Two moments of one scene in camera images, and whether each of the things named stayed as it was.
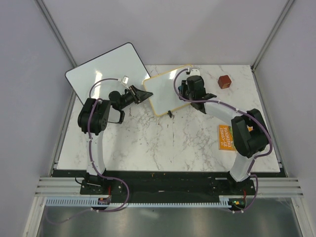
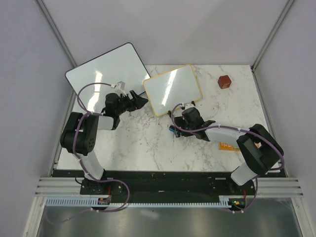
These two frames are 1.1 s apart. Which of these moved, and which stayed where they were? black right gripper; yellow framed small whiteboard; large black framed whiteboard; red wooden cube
Moved: black right gripper
Stayed: large black framed whiteboard; red wooden cube; yellow framed small whiteboard
